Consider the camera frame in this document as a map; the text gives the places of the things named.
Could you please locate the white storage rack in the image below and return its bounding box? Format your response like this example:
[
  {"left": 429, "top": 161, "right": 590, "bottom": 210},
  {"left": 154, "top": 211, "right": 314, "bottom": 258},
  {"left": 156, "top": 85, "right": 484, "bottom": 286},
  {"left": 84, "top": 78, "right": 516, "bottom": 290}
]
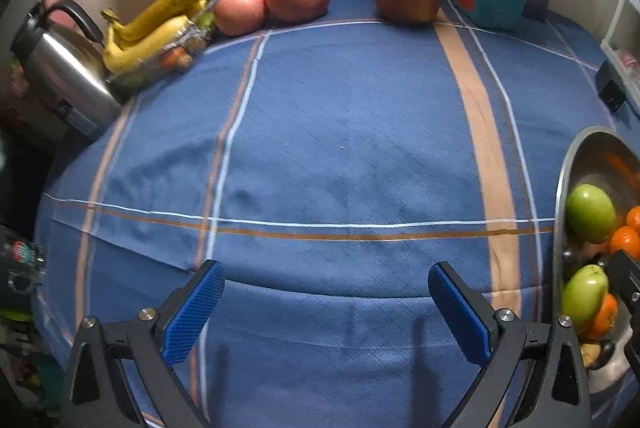
[{"left": 600, "top": 0, "right": 640, "bottom": 119}]

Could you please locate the blue plaid tablecloth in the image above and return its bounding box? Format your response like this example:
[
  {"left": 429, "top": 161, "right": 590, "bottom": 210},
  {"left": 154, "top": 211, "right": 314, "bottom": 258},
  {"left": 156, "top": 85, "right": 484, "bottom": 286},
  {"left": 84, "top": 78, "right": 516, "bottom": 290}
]
[{"left": 30, "top": 0, "right": 621, "bottom": 428}]

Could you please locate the stainless steel bowl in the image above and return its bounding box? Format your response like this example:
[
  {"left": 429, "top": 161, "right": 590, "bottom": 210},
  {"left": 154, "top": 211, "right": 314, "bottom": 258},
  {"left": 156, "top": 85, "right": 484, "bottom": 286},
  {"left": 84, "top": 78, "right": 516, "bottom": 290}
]
[{"left": 552, "top": 125, "right": 640, "bottom": 419}]

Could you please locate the stainless steel thermos jug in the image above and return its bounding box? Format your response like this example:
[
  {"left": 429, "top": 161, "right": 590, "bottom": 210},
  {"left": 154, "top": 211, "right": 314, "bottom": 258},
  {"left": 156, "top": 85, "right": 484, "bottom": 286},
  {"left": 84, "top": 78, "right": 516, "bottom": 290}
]
[{"left": 10, "top": 0, "right": 126, "bottom": 144}]

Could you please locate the plastic bag with red contents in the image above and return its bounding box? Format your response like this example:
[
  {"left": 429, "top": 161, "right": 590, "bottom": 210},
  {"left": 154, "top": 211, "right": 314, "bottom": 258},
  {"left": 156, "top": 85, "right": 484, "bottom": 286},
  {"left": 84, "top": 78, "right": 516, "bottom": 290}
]
[{"left": 615, "top": 48, "right": 640, "bottom": 71}]

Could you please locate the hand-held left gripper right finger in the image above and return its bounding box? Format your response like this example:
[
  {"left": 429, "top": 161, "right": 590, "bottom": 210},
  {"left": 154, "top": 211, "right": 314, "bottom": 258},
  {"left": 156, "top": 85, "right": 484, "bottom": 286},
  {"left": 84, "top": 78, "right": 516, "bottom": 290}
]
[{"left": 427, "top": 262, "right": 593, "bottom": 428}]

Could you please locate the packet with red label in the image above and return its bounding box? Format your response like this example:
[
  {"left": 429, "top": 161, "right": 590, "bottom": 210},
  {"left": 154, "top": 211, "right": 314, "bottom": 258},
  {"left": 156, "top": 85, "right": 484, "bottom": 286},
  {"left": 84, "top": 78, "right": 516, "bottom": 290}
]
[{"left": 2, "top": 238, "right": 48, "bottom": 289}]

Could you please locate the black power adapter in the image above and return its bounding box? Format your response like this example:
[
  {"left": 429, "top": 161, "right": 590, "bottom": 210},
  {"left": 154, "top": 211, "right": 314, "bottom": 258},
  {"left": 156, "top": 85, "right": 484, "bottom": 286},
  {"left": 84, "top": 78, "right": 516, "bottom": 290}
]
[{"left": 595, "top": 59, "right": 628, "bottom": 113}]

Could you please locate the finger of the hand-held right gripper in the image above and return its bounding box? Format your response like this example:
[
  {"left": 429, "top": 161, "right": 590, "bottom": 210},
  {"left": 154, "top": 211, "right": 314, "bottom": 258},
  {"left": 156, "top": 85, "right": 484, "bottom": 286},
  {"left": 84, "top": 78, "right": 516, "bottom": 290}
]
[{"left": 606, "top": 249, "right": 640, "bottom": 309}]

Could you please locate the clear plastic fruit tray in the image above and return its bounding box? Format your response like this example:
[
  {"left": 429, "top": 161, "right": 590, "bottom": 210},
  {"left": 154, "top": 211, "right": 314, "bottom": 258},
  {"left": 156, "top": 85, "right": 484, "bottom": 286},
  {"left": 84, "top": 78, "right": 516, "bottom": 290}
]
[{"left": 107, "top": 10, "right": 218, "bottom": 91}]

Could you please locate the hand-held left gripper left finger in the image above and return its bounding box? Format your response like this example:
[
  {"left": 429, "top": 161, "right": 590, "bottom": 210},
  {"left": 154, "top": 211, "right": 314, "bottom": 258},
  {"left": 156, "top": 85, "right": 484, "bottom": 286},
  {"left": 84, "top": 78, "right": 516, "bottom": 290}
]
[{"left": 59, "top": 259, "right": 226, "bottom": 428}]

